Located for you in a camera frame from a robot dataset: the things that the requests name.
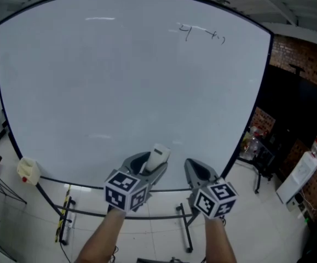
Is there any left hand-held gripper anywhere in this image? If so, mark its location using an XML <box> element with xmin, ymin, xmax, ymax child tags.
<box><xmin>103</xmin><ymin>151</ymin><xmax>169</xmax><ymax>212</ymax></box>

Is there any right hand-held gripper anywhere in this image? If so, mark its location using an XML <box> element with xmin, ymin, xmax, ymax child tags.
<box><xmin>184</xmin><ymin>158</ymin><xmax>239</xmax><ymax>219</ymax></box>

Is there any large white whiteboard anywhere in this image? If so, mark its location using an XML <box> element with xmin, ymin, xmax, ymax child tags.
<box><xmin>0</xmin><ymin>0</ymin><xmax>275</xmax><ymax>195</ymax></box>

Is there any large black screen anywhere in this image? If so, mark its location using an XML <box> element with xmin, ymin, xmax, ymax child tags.
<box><xmin>252</xmin><ymin>64</ymin><xmax>317</xmax><ymax>175</ymax></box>

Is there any black whiteboard stand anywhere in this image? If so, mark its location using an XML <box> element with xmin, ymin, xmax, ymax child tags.
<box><xmin>34</xmin><ymin>175</ymin><xmax>203</xmax><ymax>254</ymax></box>

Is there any person's right forearm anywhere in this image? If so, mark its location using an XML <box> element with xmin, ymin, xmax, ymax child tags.
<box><xmin>203</xmin><ymin>216</ymin><xmax>238</xmax><ymax>263</ymax></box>

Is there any person's left forearm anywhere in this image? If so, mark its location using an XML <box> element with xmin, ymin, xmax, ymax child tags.
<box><xmin>74</xmin><ymin>209</ymin><xmax>128</xmax><ymax>263</ymax></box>

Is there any clutter of plastic bottles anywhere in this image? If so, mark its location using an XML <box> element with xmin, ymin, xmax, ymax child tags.
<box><xmin>239</xmin><ymin>126</ymin><xmax>268</xmax><ymax>160</ymax></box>

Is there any yellow black striped pole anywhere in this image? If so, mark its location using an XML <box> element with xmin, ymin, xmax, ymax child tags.
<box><xmin>54</xmin><ymin>184</ymin><xmax>72</xmax><ymax>243</ymax></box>

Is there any white water dispenser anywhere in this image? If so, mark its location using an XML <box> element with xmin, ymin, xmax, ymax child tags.
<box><xmin>275</xmin><ymin>151</ymin><xmax>317</xmax><ymax>204</ymax></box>

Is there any black metal rack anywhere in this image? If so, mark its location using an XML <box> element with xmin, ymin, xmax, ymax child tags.
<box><xmin>236</xmin><ymin>135</ymin><xmax>278</xmax><ymax>195</ymax></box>

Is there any beige marker holder box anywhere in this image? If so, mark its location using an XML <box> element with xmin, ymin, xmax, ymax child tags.
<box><xmin>16</xmin><ymin>157</ymin><xmax>41</xmax><ymax>186</ymax></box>

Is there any white whiteboard eraser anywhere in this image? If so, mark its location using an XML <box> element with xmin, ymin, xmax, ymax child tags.
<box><xmin>146</xmin><ymin>143</ymin><xmax>172</xmax><ymax>173</ymax></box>

